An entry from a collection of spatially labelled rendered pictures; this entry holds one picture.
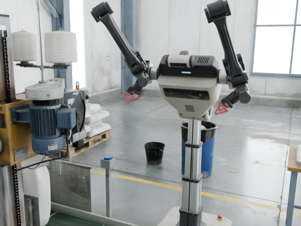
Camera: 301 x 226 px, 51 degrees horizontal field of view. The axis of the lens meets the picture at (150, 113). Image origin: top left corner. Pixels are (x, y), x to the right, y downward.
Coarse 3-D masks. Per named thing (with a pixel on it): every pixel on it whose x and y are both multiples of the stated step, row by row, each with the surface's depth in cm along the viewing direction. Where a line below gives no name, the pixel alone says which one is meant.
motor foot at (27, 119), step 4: (28, 104) 164; (12, 108) 155; (16, 108) 157; (20, 108) 159; (24, 108) 162; (28, 108) 163; (12, 112) 155; (16, 112) 157; (20, 112) 156; (24, 112) 156; (28, 112) 156; (12, 116) 155; (16, 116) 158; (20, 116) 159; (24, 116) 157; (28, 116) 156; (12, 120) 156; (16, 120) 158; (20, 120) 159; (24, 120) 158; (28, 120) 157
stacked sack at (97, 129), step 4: (100, 124) 551; (104, 124) 554; (108, 124) 560; (92, 128) 526; (96, 128) 530; (100, 128) 536; (104, 128) 545; (108, 128) 556; (88, 132) 514; (92, 132) 514; (96, 132) 524; (100, 132) 535; (88, 136) 512
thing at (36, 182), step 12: (36, 156) 212; (36, 168) 210; (24, 180) 210; (36, 180) 209; (48, 180) 218; (24, 192) 212; (36, 192) 211; (48, 192) 219; (48, 204) 219; (48, 216) 221
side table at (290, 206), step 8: (288, 160) 250; (288, 168) 236; (296, 168) 234; (296, 176) 237; (296, 184) 239; (288, 200) 294; (288, 208) 244; (296, 208) 293; (288, 216) 245; (288, 224) 246
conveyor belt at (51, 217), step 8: (56, 216) 234; (64, 216) 234; (72, 216) 235; (48, 224) 224; (56, 224) 224; (64, 224) 224; (72, 224) 224; (80, 224) 224; (88, 224) 224; (96, 224) 224
